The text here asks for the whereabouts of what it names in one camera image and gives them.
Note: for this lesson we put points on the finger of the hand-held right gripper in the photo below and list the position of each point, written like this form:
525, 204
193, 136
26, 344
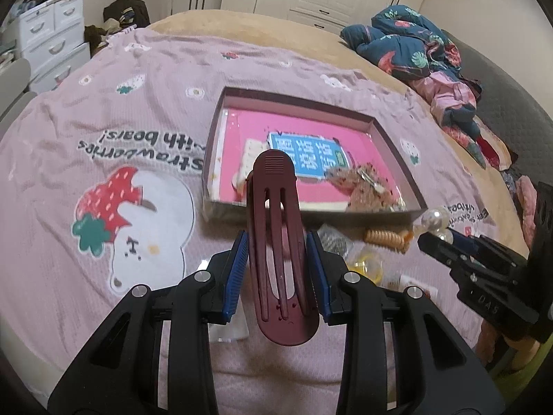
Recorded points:
468, 242
440, 253

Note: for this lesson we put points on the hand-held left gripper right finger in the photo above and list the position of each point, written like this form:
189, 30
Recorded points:
319, 276

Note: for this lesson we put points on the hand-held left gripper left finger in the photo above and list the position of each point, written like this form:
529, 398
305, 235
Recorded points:
235, 276

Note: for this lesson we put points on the silver glitter hair clip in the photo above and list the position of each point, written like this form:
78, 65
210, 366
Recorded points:
335, 240

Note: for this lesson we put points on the white card packet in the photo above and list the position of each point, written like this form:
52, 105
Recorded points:
412, 285

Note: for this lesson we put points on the yellow hair claw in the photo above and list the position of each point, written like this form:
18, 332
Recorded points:
367, 268

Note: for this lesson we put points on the clear white packet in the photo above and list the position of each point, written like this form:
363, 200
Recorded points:
227, 330

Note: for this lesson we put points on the dark red hair clip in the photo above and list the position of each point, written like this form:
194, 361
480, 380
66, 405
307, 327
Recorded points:
268, 190

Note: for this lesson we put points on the brown shallow box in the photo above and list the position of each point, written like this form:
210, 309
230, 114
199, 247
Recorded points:
302, 99

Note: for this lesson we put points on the person's right hand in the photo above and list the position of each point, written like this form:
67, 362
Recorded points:
518, 350

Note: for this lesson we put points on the pink fuzzy cloth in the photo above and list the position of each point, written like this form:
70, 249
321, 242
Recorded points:
527, 207

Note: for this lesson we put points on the green clothing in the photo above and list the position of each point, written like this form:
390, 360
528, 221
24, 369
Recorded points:
531, 376

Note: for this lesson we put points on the brown furry hair clip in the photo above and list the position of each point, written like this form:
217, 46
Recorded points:
367, 188

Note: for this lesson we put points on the white comb hair clip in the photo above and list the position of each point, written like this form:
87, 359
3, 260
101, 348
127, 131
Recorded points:
248, 160

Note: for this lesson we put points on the blue printed card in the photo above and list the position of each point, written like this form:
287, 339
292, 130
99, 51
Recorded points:
311, 155

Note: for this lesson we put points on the grey padded headboard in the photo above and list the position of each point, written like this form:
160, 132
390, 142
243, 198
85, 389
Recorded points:
510, 95

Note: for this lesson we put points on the pink printed blanket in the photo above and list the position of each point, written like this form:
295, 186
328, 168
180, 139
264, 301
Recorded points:
129, 116

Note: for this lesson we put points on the dark floral quilt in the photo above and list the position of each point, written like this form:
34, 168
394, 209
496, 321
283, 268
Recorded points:
401, 43

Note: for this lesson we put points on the olive cloth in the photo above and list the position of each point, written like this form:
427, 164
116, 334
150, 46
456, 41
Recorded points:
97, 39

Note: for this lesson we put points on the dark bag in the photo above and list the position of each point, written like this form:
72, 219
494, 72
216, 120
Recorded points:
127, 11

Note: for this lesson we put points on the grey oval board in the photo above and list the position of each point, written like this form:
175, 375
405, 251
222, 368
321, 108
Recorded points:
13, 90

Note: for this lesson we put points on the white drawer cabinet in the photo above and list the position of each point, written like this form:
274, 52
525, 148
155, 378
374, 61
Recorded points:
52, 39

